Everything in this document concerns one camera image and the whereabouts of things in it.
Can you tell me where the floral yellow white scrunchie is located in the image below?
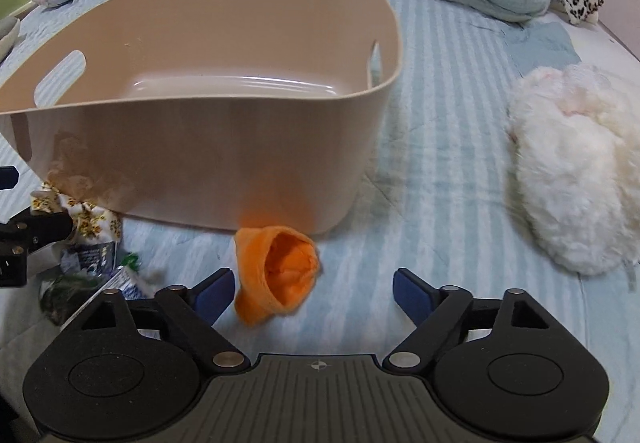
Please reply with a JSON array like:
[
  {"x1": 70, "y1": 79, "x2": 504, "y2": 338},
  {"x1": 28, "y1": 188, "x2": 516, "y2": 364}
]
[{"x1": 30, "y1": 183, "x2": 122, "y2": 245}]

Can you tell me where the orange sock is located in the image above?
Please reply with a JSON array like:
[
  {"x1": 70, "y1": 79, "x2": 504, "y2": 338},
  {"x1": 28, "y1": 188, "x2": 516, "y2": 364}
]
[{"x1": 234, "y1": 226, "x2": 320, "y2": 326}]

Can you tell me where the blue white tissue packet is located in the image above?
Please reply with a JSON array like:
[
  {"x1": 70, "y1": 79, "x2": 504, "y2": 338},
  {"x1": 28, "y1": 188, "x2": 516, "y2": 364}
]
[{"x1": 101, "y1": 267, "x2": 154, "y2": 300}]

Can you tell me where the blue striped bed cover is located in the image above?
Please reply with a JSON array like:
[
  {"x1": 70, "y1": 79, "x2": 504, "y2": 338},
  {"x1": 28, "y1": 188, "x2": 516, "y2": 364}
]
[{"x1": 0, "y1": 0, "x2": 640, "y2": 443}]

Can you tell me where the teal cloth piece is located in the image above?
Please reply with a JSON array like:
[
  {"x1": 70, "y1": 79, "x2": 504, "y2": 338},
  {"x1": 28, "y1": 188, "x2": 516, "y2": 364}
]
[{"x1": 501, "y1": 22, "x2": 582, "y2": 77}]

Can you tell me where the green dried herb packet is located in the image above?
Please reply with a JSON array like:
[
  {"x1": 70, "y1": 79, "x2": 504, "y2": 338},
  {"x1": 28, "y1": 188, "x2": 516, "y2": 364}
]
[{"x1": 39, "y1": 251, "x2": 144, "y2": 326}]

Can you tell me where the beige plastic storage basket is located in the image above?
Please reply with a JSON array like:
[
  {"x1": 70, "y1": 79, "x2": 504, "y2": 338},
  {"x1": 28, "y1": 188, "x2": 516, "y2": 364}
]
[{"x1": 1, "y1": 0, "x2": 402, "y2": 234}]

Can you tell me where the dark blue small box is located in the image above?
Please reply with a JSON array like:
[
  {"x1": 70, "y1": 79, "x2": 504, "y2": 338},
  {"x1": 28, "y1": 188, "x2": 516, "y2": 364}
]
[{"x1": 60, "y1": 241, "x2": 117, "y2": 278}]

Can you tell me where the white plush toy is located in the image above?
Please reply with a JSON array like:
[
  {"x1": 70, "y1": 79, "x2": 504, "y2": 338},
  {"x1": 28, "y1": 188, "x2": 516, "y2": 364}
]
[{"x1": 508, "y1": 64, "x2": 639, "y2": 275}]

